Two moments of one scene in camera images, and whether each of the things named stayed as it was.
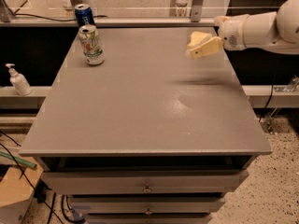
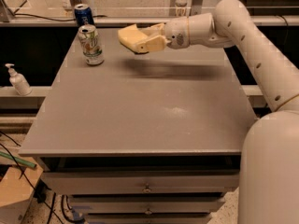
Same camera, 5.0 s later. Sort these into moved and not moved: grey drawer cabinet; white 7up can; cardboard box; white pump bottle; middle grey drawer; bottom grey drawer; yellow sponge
Moved: yellow sponge
Not moved: cardboard box; white pump bottle; white 7up can; middle grey drawer; bottom grey drawer; grey drawer cabinet
